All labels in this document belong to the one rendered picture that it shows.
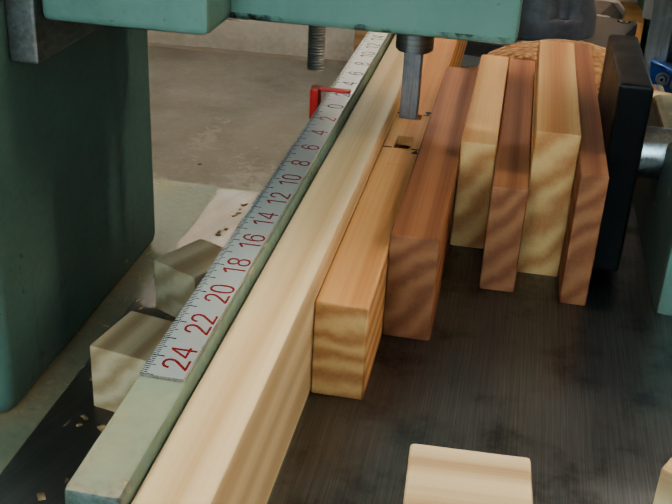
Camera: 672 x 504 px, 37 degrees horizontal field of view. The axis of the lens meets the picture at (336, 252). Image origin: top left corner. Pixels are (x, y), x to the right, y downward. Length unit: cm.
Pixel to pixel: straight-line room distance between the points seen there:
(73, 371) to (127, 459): 32
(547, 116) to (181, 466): 27
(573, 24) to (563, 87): 73
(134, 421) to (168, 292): 35
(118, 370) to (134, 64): 21
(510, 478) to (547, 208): 20
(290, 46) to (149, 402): 380
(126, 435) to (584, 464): 17
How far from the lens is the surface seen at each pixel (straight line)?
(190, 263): 61
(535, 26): 123
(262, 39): 408
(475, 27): 47
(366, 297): 36
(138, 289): 65
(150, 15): 46
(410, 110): 52
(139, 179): 67
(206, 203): 77
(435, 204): 42
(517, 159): 47
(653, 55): 142
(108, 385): 53
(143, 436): 27
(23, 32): 49
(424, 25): 47
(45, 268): 55
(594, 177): 43
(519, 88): 58
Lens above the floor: 112
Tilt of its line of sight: 27 degrees down
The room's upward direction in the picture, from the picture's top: 3 degrees clockwise
